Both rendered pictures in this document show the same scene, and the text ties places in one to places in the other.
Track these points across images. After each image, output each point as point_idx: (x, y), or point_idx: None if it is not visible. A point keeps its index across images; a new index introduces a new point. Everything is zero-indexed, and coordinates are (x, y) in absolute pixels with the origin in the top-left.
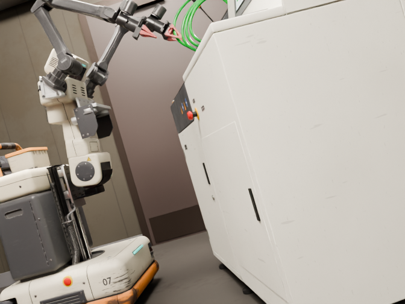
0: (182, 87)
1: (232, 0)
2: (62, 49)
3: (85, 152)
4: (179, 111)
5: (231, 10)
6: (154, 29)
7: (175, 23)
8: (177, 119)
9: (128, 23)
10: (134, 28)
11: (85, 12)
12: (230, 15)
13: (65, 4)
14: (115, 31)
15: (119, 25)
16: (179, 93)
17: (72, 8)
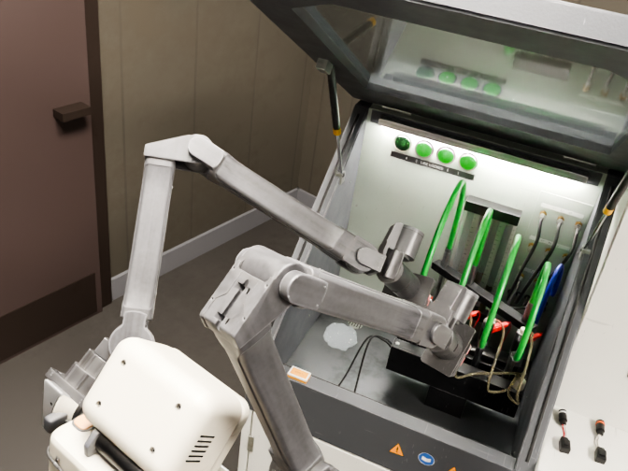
0: (501, 468)
1: (625, 328)
2: (316, 450)
3: None
4: (367, 435)
5: (606, 335)
6: (400, 292)
7: (427, 272)
8: (303, 413)
9: (456, 349)
10: (456, 355)
11: (383, 330)
12: (596, 339)
13: (341, 306)
14: (156, 180)
15: (172, 164)
16: (435, 441)
17: (354, 320)
